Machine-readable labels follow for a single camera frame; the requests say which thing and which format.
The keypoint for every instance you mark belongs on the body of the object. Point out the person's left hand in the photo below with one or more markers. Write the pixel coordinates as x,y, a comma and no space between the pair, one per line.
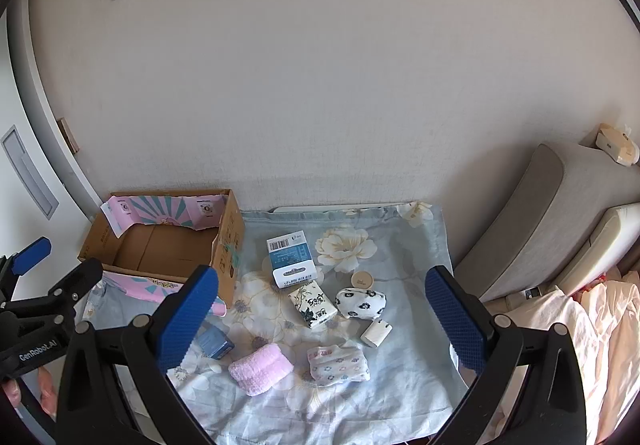
10,392

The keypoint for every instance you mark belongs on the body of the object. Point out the brown cardboard piece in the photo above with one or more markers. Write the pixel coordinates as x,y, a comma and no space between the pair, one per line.
69,136

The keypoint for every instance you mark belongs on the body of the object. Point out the small round wooden jar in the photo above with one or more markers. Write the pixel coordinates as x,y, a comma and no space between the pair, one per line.
362,280

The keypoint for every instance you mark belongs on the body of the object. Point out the cream mattress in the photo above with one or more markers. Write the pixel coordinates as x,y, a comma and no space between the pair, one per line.
605,240

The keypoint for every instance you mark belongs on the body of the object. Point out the pink fuzzy socks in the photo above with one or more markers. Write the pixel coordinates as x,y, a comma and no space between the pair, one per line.
260,370

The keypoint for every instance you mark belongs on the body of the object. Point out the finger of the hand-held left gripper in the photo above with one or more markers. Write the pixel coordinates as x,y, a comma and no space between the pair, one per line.
30,255
75,281

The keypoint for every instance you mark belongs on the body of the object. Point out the white socks with black flowers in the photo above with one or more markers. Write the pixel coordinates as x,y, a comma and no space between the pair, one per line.
360,303

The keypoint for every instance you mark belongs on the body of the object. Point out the white cabinet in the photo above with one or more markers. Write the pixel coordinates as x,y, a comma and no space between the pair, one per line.
50,165

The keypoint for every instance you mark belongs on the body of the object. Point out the cream tissue box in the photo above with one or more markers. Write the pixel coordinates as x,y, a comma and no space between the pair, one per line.
615,145

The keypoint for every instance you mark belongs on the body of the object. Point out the grey upholstered headboard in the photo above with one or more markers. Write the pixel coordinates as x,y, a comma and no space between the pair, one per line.
530,215

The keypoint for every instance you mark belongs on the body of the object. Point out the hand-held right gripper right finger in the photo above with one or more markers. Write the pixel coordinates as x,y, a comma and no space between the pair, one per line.
455,320

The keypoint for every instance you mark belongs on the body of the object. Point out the white charger plug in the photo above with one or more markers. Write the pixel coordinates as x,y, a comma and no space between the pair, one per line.
375,334

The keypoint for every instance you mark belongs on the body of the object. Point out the pale pink bedding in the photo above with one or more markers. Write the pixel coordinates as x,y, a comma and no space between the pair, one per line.
575,355

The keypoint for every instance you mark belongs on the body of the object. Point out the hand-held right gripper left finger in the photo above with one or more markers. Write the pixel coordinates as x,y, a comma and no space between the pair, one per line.
192,320

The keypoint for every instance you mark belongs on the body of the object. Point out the pink teal printed cardboard liner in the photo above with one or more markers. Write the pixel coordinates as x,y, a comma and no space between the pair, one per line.
160,212

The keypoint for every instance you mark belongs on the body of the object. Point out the white and blue carton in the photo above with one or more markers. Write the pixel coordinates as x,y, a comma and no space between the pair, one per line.
290,257

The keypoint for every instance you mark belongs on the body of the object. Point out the brown cardboard box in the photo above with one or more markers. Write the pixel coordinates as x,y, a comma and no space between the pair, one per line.
150,245

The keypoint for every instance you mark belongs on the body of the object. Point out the light blue floral cloth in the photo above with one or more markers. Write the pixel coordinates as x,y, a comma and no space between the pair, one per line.
395,255

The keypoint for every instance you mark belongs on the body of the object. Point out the ink print tissue pack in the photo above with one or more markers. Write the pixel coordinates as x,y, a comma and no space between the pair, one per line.
312,305

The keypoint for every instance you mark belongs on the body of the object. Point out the white socks with pastel flowers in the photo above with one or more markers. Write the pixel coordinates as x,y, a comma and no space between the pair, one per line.
337,365

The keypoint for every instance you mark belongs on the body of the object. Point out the small blue box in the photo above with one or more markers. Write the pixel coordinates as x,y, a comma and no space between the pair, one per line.
216,344

